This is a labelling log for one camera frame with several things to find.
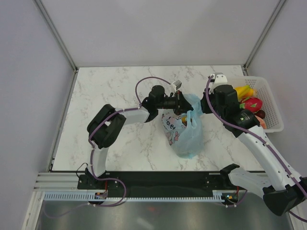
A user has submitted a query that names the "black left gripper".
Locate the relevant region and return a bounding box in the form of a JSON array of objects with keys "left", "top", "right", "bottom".
[{"left": 156, "top": 91, "right": 197, "bottom": 116}]

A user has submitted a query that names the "yellow fake banana bunch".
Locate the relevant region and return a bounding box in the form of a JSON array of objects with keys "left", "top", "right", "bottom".
[{"left": 235, "top": 85, "right": 254, "bottom": 100}]

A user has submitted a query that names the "light blue plastic bag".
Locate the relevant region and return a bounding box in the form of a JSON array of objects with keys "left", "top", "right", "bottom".
[{"left": 161, "top": 94, "right": 204, "bottom": 159}]

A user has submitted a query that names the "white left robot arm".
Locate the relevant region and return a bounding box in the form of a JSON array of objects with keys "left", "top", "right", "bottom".
[{"left": 87, "top": 85, "right": 193, "bottom": 189}]

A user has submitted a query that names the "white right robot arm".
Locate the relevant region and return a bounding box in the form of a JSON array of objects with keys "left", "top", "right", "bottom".
[{"left": 201, "top": 84, "right": 307, "bottom": 216}]

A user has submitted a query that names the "red fake dragon fruit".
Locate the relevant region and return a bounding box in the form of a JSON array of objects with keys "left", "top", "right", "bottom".
[{"left": 240, "top": 97, "right": 263, "bottom": 113}]

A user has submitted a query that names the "dark purple fake plum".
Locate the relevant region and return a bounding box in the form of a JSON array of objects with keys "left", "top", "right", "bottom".
[{"left": 254, "top": 110, "right": 266, "bottom": 119}]

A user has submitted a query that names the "fake watermelon slice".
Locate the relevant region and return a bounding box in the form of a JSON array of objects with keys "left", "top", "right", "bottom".
[{"left": 255, "top": 116, "right": 267, "bottom": 129}]

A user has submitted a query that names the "white plastic fruit basket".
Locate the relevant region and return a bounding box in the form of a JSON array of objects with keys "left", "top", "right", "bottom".
[{"left": 228, "top": 76, "right": 284, "bottom": 133}]

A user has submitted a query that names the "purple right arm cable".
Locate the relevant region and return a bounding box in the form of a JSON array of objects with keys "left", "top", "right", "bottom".
[{"left": 206, "top": 75, "right": 307, "bottom": 222}]

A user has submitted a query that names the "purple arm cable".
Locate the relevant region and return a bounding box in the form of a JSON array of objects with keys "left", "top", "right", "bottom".
[
  {"left": 206, "top": 75, "right": 307, "bottom": 222},
  {"left": 88, "top": 76, "right": 173, "bottom": 207}
]

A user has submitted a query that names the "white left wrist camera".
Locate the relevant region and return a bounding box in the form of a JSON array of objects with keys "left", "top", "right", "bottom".
[{"left": 171, "top": 80, "right": 182, "bottom": 92}]

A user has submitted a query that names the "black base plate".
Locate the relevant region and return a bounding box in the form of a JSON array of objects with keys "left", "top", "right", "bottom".
[{"left": 76, "top": 170, "right": 248, "bottom": 198}]

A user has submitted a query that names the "right aluminium corner post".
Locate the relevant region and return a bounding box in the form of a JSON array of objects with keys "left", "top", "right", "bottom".
[{"left": 241, "top": 0, "right": 288, "bottom": 76}]

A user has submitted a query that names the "aluminium corner post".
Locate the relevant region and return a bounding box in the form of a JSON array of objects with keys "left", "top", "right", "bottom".
[
  {"left": 33, "top": 0, "right": 79, "bottom": 72},
  {"left": 241, "top": 0, "right": 288, "bottom": 76}
]

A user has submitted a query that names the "white slotted cable duct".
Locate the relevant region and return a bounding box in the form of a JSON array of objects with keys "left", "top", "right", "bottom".
[{"left": 44, "top": 191, "right": 224, "bottom": 203}]

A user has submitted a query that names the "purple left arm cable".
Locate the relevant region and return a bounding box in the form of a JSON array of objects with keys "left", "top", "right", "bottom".
[{"left": 88, "top": 76, "right": 173, "bottom": 207}]

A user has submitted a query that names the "left aluminium corner post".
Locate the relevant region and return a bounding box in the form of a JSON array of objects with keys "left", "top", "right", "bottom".
[{"left": 33, "top": 0, "right": 79, "bottom": 72}]

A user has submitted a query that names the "aluminium frame rail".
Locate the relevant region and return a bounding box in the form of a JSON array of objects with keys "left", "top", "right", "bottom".
[{"left": 34, "top": 172, "right": 79, "bottom": 192}]

